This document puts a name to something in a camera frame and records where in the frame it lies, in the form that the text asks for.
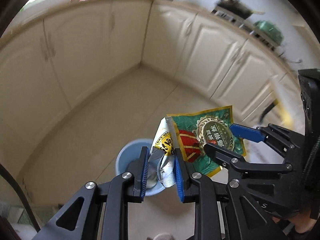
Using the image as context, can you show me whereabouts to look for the green snack wrapper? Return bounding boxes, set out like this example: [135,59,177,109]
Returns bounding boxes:
[169,106,246,177]

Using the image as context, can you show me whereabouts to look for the white yellow snack packet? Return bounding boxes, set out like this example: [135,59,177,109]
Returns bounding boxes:
[149,116,177,188]

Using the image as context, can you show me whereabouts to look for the light blue trash bin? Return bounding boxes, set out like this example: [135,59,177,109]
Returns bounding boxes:
[115,138,165,197]

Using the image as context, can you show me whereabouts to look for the white slipper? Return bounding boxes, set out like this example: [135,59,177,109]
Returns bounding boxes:
[153,233,175,240]

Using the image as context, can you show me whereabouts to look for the black gas stove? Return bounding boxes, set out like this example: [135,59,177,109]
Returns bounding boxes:
[211,6,279,51]

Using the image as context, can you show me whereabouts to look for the black wok with lid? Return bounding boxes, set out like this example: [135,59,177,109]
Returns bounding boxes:
[217,0,265,20]

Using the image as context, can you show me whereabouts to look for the lower cream base cabinets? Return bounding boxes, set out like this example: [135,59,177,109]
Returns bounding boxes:
[0,0,296,156]

